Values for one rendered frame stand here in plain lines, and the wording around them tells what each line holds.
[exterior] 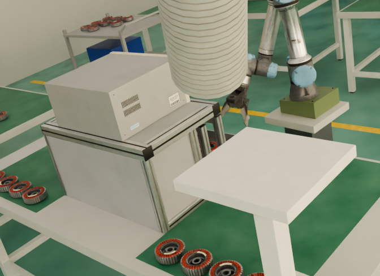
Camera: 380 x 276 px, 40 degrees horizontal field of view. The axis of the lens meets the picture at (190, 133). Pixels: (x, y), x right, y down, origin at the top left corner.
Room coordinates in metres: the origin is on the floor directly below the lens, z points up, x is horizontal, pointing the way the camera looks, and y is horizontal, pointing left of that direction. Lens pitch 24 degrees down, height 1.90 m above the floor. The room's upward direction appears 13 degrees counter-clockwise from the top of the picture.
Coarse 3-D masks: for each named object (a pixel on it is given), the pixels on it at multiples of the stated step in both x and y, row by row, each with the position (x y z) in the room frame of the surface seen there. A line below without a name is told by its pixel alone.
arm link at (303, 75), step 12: (276, 0) 2.39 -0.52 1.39; (288, 0) 2.38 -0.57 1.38; (288, 12) 2.40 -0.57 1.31; (288, 24) 2.40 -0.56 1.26; (300, 24) 2.42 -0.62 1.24; (288, 36) 2.41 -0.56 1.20; (300, 36) 2.40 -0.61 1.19; (288, 48) 2.42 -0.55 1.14; (300, 48) 2.39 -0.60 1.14; (300, 60) 2.38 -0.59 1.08; (300, 72) 2.36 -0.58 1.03; (312, 72) 2.35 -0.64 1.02; (300, 84) 2.36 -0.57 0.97
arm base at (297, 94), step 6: (294, 84) 2.52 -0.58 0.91; (312, 84) 2.51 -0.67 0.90; (294, 90) 2.52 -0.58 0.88; (300, 90) 2.49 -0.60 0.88; (306, 90) 2.49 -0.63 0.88; (312, 90) 2.49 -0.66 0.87; (294, 96) 2.51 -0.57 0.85; (300, 96) 2.49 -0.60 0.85; (306, 96) 2.48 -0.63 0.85; (312, 96) 2.48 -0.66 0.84
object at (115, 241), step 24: (0, 168) 2.67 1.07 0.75; (24, 216) 2.08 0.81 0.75; (48, 216) 2.03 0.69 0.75; (72, 216) 1.98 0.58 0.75; (96, 216) 1.94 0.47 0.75; (72, 240) 1.80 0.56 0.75; (96, 240) 1.76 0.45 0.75; (120, 240) 1.72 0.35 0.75; (144, 240) 1.69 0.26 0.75; (360, 240) 1.41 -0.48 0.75; (120, 264) 1.57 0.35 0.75; (144, 264) 1.54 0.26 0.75; (336, 264) 1.32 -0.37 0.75; (360, 264) 1.30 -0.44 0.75
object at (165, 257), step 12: (168, 240) 1.60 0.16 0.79; (180, 240) 1.58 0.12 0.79; (156, 252) 1.54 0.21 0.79; (168, 252) 1.54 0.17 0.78; (180, 252) 1.52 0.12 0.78; (192, 252) 1.50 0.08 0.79; (204, 252) 1.48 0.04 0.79; (192, 264) 1.46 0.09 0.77; (204, 264) 1.42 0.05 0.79; (216, 264) 1.40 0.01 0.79; (228, 264) 1.39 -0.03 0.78; (240, 264) 1.38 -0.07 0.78
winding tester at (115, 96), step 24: (72, 72) 2.19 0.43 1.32; (96, 72) 2.11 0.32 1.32; (120, 72) 2.03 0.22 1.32; (144, 72) 1.96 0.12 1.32; (168, 72) 2.02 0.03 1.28; (48, 96) 2.13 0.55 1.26; (72, 96) 1.99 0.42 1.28; (96, 96) 1.87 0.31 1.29; (120, 96) 1.85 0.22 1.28; (144, 96) 1.92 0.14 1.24; (168, 96) 2.00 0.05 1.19; (72, 120) 2.03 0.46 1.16; (96, 120) 1.91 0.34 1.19; (120, 120) 1.83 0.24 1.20; (144, 120) 1.90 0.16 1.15
